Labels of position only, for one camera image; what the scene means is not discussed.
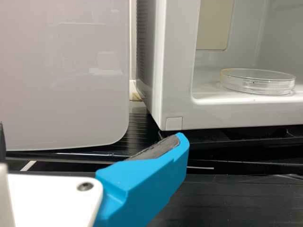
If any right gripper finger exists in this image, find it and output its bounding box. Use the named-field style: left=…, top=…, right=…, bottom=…
left=93, top=131, right=190, bottom=227

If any white incubator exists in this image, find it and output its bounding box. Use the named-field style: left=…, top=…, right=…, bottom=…
left=136, top=0, right=303, bottom=132

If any white box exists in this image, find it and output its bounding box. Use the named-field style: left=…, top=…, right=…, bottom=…
left=0, top=0, right=131, bottom=152

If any petri dish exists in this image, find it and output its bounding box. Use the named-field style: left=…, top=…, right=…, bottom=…
left=219, top=68, right=297, bottom=96

